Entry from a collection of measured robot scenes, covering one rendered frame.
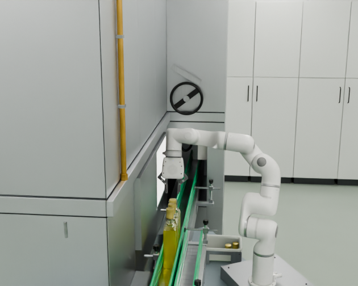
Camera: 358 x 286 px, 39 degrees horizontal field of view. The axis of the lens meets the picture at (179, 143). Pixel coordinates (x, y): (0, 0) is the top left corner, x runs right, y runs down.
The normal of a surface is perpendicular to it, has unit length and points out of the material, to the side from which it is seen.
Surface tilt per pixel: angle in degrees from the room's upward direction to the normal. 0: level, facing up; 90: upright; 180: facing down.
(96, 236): 90
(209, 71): 90
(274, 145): 90
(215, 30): 90
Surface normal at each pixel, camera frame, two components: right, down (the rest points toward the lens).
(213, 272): 0.00, -0.97
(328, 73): -0.11, 0.25
